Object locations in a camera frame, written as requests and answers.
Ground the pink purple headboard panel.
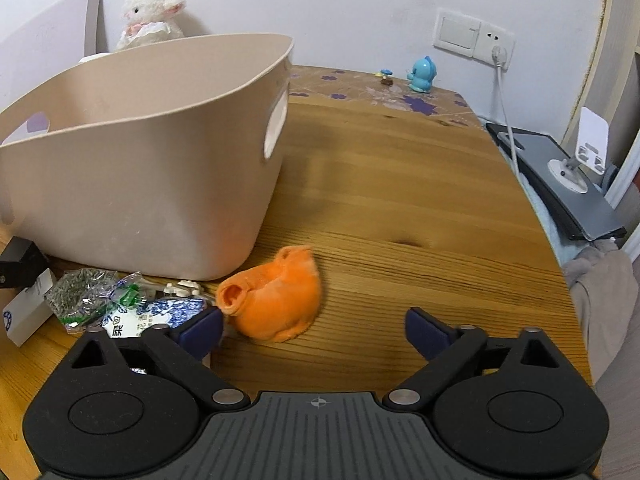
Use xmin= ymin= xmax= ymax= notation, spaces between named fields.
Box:
xmin=1 ymin=0 xmax=100 ymax=108

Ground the grey laptop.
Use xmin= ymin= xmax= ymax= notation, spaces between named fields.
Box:
xmin=486 ymin=108 xmax=626 ymax=242

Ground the white plush lamb toy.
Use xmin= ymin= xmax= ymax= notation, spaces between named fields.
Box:
xmin=116 ymin=0 xmax=186 ymax=51

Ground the purple flower table mat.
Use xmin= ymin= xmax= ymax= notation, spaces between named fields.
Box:
xmin=291 ymin=66 xmax=482 ymax=129

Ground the small white box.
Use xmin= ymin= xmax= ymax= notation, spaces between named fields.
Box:
xmin=2 ymin=269 xmax=56 ymax=347

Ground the blue white porcelain-pattern box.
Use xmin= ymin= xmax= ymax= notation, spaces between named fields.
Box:
xmin=101 ymin=297 xmax=208 ymax=338

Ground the grey beige blanket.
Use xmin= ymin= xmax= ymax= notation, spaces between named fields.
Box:
xmin=562 ymin=237 xmax=640 ymax=480

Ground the blue cartoon figurine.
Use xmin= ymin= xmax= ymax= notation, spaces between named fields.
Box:
xmin=407 ymin=55 xmax=437 ymax=93

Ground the orange fabric pouch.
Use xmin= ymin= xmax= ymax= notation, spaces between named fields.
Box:
xmin=216 ymin=246 xmax=322 ymax=342

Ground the white wall switch socket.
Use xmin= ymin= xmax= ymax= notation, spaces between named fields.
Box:
xmin=433 ymin=9 xmax=515 ymax=70

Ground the white phone stand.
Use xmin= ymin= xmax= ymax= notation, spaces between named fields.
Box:
xmin=548 ymin=106 xmax=608 ymax=194

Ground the beige plastic storage basket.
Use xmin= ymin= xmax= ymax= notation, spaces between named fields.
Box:
xmin=1 ymin=32 xmax=294 ymax=281

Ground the tiny mushroom figurine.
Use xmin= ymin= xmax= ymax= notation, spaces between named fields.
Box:
xmin=380 ymin=70 xmax=394 ymax=86

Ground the white charger cable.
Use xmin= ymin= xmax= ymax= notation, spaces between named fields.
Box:
xmin=491 ymin=45 xmax=524 ymax=181

